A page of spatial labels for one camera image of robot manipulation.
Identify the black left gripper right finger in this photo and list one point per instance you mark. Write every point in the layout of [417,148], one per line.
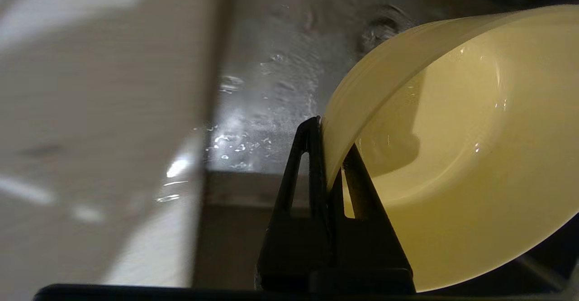
[371,251]

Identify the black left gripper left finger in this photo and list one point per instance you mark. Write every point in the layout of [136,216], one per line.
[289,251]

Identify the yellow plastic bowl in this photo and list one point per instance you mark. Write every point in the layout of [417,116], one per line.
[475,156]

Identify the stainless steel sink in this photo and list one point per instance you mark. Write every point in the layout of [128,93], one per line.
[271,88]

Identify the metal sink drain strainer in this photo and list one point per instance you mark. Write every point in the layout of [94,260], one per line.
[384,25]

